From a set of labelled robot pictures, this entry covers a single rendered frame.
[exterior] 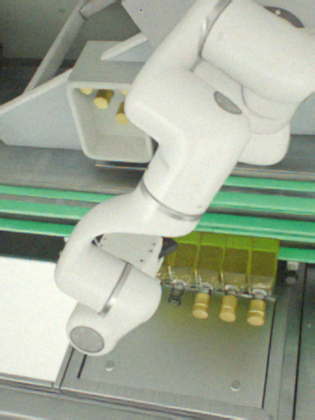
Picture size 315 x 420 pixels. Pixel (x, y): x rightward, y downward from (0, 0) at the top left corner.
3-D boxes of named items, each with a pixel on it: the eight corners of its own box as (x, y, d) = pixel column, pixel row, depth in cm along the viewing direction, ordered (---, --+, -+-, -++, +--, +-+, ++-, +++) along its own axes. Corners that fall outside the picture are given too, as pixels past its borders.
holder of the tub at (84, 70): (100, 150, 156) (91, 171, 151) (77, 59, 136) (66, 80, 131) (164, 154, 152) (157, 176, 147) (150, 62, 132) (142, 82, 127)
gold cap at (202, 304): (196, 300, 130) (192, 318, 128) (194, 291, 128) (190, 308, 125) (212, 302, 130) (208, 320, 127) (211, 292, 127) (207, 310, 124)
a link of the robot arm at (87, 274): (211, 192, 75) (140, 304, 86) (120, 142, 74) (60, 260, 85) (201, 226, 67) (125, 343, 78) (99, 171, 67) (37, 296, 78)
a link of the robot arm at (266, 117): (305, 111, 78) (183, 87, 79) (270, 176, 101) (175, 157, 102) (314, 48, 81) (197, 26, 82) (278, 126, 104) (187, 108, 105)
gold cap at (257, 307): (270, 306, 126) (267, 323, 123) (256, 309, 128) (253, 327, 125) (260, 296, 124) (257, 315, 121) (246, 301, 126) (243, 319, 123)
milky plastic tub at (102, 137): (95, 135, 152) (84, 159, 146) (75, 60, 136) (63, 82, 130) (161, 140, 148) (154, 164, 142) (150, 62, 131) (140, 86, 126)
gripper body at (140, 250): (86, 297, 95) (109, 255, 104) (149, 306, 92) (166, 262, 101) (81, 260, 91) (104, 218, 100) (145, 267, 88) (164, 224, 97)
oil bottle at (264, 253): (258, 225, 144) (246, 300, 130) (258, 209, 140) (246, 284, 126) (281, 227, 142) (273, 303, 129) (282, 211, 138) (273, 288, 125)
